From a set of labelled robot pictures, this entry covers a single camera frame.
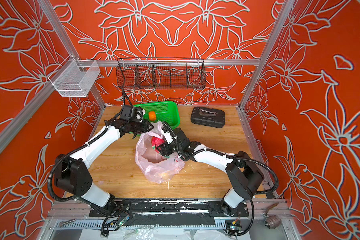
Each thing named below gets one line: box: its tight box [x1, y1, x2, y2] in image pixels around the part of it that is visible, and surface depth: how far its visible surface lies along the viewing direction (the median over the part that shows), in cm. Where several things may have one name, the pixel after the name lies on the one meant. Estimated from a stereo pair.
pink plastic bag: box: [135, 120, 185, 184], surface depth 79 cm
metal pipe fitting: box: [262, 211, 282, 229], surface depth 69 cm
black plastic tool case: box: [190, 106, 226, 128], surface depth 106 cm
